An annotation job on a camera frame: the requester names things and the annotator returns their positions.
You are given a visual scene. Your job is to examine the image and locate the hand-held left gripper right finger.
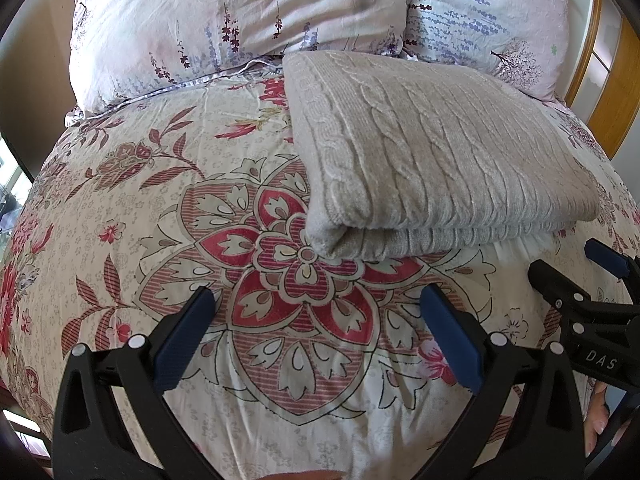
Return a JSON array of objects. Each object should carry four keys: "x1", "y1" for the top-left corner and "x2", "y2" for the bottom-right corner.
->
[{"x1": 419, "y1": 284, "x2": 587, "y2": 480}]

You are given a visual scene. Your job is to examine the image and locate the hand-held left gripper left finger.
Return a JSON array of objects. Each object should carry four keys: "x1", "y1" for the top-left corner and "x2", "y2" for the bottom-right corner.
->
[{"x1": 50, "y1": 286, "x2": 217, "y2": 480}]

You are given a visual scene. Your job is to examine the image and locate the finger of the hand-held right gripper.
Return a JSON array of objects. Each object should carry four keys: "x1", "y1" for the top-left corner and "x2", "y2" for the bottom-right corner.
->
[
  {"x1": 527, "y1": 258, "x2": 608, "y2": 311},
  {"x1": 584, "y1": 238, "x2": 640, "y2": 282}
]

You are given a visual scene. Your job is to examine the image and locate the beige cable knit sweater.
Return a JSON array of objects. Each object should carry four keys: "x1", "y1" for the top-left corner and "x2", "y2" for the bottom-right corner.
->
[{"x1": 282, "y1": 50, "x2": 603, "y2": 262}]

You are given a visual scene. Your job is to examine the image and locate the person's right hand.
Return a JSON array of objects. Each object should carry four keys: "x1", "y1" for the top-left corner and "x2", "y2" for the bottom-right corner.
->
[{"x1": 584, "y1": 379, "x2": 615, "y2": 437}]

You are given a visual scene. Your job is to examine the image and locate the floral bedspread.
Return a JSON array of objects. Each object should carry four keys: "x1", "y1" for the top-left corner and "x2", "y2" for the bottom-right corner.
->
[{"x1": 0, "y1": 72, "x2": 640, "y2": 480}]

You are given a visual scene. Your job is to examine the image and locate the wooden framed cabinet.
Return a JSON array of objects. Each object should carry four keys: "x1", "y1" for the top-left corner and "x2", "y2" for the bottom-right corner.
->
[{"x1": 565, "y1": 0, "x2": 640, "y2": 161}]

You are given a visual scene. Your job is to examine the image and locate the pale blue floral pillow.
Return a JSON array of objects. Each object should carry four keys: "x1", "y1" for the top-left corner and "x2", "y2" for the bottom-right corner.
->
[{"x1": 402, "y1": 0, "x2": 583, "y2": 106}]

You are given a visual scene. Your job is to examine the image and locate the pink floral pillow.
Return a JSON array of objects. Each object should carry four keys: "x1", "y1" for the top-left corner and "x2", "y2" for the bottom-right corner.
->
[{"x1": 69, "y1": 0, "x2": 417, "y2": 117}]

